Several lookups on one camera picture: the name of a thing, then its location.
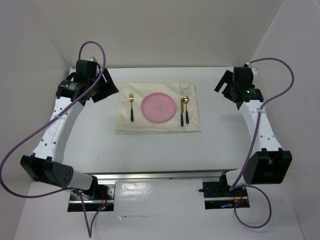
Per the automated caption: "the gold fork green handle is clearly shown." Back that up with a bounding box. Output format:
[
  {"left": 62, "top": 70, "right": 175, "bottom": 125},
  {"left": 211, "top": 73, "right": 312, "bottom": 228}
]
[{"left": 129, "top": 92, "right": 134, "bottom": 122}]

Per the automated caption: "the cream cloth placemat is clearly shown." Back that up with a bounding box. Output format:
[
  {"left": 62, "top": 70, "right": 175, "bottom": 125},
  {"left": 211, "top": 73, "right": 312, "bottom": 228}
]
[{"left": 115, "top": 82, "right": 201, "bottom": 134}]

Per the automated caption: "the gold spoon green handle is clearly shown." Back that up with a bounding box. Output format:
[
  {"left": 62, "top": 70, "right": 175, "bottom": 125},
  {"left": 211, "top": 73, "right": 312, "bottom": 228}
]
[{"left": 182, "top": 96, "right": 190, "bottom": 124}]

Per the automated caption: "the clear drinking glass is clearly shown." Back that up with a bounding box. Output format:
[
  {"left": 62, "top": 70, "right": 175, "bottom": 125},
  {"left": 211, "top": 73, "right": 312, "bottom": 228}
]
[{"left": 179, "top": 81, "right": 191, "bottom": 96}]

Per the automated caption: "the gold knife green handle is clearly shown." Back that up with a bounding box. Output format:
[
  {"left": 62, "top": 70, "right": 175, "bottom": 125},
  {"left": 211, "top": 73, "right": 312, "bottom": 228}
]
[{"left": 180, "top": 97, "right": 184, "bottom": 127}]

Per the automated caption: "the pink plate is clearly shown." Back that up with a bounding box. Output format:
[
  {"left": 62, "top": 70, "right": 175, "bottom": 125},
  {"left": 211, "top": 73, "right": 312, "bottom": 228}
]
[{"left": 140, "top": 92, "right": 177, "bottom": 123}]

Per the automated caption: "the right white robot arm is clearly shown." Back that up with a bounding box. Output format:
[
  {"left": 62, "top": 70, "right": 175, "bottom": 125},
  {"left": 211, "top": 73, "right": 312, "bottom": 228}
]
[{"left": 214, "top": 65, "right": 293, "bottom": 196}]

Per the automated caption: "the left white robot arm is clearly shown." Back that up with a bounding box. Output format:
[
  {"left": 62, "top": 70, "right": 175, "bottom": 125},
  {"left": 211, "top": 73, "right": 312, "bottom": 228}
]
[{"left": 20, "top": 57, "right": 119, "bottom": 200}]

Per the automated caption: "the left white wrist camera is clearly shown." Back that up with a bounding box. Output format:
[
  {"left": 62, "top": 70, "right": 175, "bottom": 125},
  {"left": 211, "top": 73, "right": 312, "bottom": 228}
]
[{"left": 87, "top": 56, "right": 98, "bottom": 63}]

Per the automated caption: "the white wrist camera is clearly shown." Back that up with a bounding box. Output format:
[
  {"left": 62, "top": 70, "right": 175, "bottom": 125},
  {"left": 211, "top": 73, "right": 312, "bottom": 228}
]
[
  {"left": 87, "top": 56, "right": 98, "bottom": 63},
  {"left": 243, "top": 62, "right": 258, "bottom": 76}
]

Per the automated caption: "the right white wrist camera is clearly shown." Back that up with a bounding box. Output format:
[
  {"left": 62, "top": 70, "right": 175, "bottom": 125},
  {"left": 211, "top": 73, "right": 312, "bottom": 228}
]
[{"left": 243, "top": 62, "right": 258, "bottom": 76}]

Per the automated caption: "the front aluminium rail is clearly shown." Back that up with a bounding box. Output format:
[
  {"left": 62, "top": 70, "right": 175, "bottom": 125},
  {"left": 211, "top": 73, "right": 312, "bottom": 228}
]
[{"left": 89, "top": 170, "right": 225, "bottom": 181}]

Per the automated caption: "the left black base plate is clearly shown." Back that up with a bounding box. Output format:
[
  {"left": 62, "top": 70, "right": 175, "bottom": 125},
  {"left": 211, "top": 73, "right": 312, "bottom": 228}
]
[{"left": 67, "top": 181, "right": 116, "bottom": 213}]

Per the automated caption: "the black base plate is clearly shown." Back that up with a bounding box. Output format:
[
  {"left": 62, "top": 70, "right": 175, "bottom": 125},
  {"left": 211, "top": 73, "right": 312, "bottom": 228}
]
[
  {"left": 67, "top": 181, "right": 116, "bottom": 213},
  {"left": 198, "top": 181, "right": 250, "bottom": 210}
]

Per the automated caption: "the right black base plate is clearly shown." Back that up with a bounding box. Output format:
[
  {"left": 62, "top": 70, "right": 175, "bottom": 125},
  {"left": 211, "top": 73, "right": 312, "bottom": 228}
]
[{"left": 198, "top": 181, "right": 250, "bottom": 210}]

